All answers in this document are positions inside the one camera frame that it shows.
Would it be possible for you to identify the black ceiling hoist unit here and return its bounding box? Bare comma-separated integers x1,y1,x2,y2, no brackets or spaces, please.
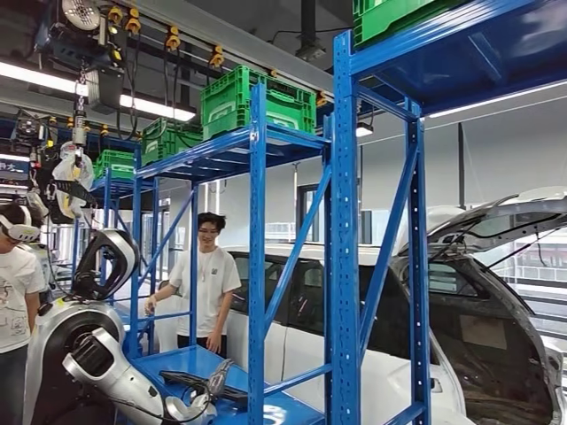
34,20,125,115

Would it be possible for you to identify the neighbour robot grey hand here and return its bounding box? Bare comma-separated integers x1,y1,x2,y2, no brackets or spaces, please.
205,358,237,401

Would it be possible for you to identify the person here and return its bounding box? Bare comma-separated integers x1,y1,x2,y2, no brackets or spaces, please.
143,211,243,360
0,201,48,425

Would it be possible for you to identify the round perforated grey disc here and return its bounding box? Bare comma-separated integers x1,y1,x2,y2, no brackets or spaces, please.
61,0,102,33

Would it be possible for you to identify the white VR headset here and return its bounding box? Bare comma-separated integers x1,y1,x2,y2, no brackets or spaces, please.
0,205,43,244

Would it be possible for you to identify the white car body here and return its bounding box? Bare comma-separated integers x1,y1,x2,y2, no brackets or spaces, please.
153,186,567,425

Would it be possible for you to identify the black car trim part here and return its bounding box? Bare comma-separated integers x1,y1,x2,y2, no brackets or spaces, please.
159,367,250,407

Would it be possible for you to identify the long ceiling light bar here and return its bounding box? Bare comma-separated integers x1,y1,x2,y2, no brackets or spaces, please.
0,59,198,124

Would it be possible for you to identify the neighbour silver humanoid robot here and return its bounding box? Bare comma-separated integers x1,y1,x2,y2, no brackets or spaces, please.
22,227,178,425

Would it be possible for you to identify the green plastic crate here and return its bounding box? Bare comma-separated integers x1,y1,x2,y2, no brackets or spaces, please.
91,148,137,183
351,0,471,50
200,64,319,143
140,116,205,168

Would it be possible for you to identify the plastic wrapped hoist hook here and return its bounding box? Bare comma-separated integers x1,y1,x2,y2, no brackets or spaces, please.
44,139,97,225

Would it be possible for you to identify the white open car tailgate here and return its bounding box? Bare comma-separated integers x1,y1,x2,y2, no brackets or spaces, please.
393,185,567,262

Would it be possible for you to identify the grey overhead trolley rail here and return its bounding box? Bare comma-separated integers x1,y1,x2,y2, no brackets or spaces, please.
132,0,338,98

